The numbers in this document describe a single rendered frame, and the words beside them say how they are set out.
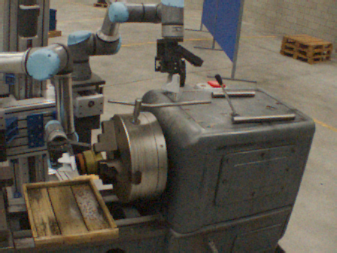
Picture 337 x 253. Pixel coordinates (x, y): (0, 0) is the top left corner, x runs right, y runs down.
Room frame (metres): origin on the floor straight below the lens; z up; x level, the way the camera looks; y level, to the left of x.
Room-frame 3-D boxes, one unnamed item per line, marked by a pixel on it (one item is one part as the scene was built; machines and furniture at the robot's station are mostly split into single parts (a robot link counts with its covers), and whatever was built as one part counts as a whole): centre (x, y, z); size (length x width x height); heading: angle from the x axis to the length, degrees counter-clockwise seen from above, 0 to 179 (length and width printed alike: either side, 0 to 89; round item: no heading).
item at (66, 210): (1.20, 0.34, 0.89); 0.36 x 0.30 x 0.04; 26
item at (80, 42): (1.92, 0.48, 1.33); 0.13 x 0.12 x 0.14; 119
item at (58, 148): (1.30, 0.39, 1.08); 0.12 x 0.09 x 0.08; 26
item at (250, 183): (1.50, -0.23, 1.06); 0.59 x 0.48 x 0.39; 116
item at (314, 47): (9.01, -2.99, 0.22); 1.25 x 0.86 x 0.44; 136
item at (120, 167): (1.19, 0.15, 1.09); 0.12 x 0.11 x 0.05; 26
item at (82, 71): (1.92, 0.48, 1.21); 0.15 x 0.15 x 0.10
